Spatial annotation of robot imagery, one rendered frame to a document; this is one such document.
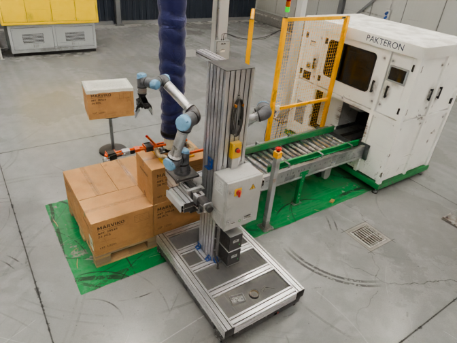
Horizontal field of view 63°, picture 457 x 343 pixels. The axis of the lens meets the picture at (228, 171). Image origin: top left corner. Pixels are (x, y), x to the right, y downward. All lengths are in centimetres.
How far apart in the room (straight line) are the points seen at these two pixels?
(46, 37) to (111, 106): 561
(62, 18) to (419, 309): 951
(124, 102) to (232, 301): 311
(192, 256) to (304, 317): 115
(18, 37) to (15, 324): 795
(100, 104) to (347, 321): 386
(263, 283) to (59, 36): 864
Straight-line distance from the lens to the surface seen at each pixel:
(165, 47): 328
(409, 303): 415
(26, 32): 1060
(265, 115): 334
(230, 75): 269
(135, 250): 403
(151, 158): 370
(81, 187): 408
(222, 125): 280
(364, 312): 387
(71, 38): 1081
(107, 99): 526
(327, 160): 486
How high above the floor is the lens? 279
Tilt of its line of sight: 32 degrees down
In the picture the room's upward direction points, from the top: 5 degrees clockwise
